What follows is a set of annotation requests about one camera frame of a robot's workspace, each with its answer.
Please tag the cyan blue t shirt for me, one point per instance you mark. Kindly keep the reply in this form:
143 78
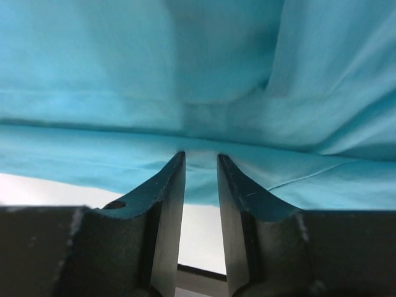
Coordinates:
300 94

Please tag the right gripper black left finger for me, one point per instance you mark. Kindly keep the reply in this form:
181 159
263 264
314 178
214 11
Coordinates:
128 248

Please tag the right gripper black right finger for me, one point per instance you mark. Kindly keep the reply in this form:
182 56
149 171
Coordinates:
273 248

